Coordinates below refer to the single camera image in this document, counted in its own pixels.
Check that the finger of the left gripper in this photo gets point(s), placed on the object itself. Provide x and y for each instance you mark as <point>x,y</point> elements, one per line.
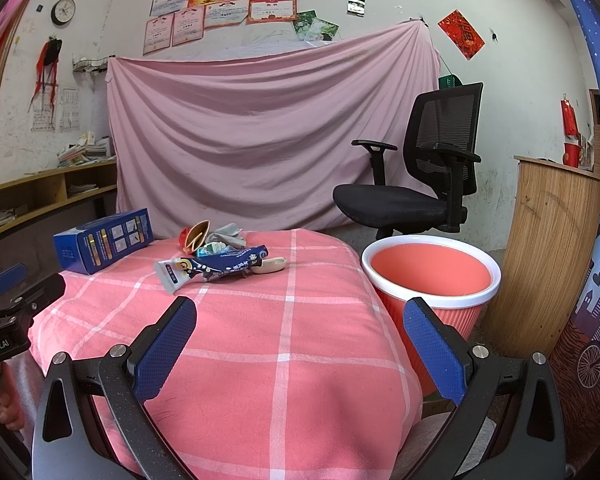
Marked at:
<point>12,277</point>

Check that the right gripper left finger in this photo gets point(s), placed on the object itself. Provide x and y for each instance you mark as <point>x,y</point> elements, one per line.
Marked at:
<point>70,441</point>

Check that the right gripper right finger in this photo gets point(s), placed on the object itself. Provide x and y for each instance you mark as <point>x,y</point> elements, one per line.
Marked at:
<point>506,421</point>

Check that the blue snack wrapper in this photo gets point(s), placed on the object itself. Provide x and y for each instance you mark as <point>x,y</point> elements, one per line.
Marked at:
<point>174,274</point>

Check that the grey face mask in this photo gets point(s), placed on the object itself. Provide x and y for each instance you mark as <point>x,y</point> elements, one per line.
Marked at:
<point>230,235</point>

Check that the cream plastic shell piece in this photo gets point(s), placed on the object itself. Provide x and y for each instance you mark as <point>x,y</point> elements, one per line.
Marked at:
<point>269,266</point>

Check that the white blue medicine sachet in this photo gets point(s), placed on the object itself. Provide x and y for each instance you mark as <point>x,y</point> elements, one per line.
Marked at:
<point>213,248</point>

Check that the pink white trash bin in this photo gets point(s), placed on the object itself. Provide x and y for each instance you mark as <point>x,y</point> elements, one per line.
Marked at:
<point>454,278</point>

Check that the person left hand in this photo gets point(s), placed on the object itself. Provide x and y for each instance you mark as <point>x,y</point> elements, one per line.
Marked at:
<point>11,412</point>

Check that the blue cardboard box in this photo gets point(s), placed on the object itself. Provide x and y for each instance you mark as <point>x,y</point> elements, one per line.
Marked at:
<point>95,245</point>

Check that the stack of books papers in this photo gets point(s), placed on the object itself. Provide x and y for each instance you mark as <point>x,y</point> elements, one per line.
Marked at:
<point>88,149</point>

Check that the pink checkered table cloth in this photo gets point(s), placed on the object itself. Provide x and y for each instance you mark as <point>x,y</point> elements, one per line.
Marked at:
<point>299,374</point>

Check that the wooden curved counter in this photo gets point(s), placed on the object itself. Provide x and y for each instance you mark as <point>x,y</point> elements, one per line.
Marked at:
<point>549,247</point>

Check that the red hanging tassel ornament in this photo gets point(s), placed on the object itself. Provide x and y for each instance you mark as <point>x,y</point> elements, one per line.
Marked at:
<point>46,69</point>

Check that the red cup on counter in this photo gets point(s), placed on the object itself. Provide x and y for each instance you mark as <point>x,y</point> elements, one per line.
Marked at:
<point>571,156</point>

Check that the red hanging lantern decoration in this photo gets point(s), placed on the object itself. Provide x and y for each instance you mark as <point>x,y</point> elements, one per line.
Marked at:
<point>569,120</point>

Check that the black office chair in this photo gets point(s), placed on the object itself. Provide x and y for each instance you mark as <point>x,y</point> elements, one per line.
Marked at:
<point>439,151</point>

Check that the pink hanging sheet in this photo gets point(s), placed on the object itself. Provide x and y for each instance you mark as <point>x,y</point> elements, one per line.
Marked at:
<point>262,142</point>

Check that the green photo prints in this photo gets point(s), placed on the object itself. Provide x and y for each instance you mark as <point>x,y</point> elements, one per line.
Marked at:
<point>309,27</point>

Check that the wooden wall shelf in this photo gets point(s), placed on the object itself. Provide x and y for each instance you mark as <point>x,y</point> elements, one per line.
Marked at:
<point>33,209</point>

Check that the round wall clock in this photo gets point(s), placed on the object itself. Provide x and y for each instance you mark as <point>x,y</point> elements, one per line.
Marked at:
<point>63,11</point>

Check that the red paper wall poster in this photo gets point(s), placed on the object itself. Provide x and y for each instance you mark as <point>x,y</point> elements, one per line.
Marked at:
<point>462,34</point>

